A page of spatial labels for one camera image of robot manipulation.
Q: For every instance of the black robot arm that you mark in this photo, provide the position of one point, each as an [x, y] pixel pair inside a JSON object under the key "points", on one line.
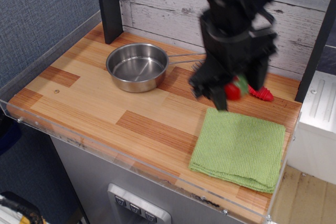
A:
{"points": [[234, 16]]}

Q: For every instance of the dark right vertical post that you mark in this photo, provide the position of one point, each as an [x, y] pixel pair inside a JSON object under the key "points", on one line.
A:
{"points": [[317, 51]]}

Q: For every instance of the dark left vertical post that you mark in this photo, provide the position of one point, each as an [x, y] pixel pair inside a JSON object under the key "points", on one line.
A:
{"points": [[111, 19]]}

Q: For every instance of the silver cabinet with dispenser panel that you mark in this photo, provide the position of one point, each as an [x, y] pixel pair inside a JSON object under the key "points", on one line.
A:
{"points": [[114, 188]]}

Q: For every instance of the red toy tomato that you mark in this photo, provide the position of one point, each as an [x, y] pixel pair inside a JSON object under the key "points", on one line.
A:
{"points": [[236, 89]]}

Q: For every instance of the yellow object at corner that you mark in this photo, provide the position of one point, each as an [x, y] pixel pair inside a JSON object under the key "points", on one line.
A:
{"points": [[24, 220]]}

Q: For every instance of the fork with red handle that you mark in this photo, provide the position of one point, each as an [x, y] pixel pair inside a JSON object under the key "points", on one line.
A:
{"points": [[263, 93]]}

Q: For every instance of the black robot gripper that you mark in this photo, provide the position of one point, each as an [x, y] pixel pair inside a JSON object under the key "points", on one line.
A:
{"points": [[227, 56]]}

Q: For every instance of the small steel saucepan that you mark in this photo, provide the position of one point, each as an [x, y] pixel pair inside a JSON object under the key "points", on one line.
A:
{"points": [[141, 67]]}

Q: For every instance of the dark vertical post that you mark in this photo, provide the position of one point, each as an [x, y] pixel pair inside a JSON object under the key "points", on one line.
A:
{"points": [[111, 19], [317, 51]]}

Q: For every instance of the green folded cloth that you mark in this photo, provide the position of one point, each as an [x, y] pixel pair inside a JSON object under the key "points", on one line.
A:
{"points": [[240, 149]]}

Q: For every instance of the white ribbed appliance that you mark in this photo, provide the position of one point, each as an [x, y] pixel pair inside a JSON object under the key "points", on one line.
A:
{"points": [[313, 148]]}

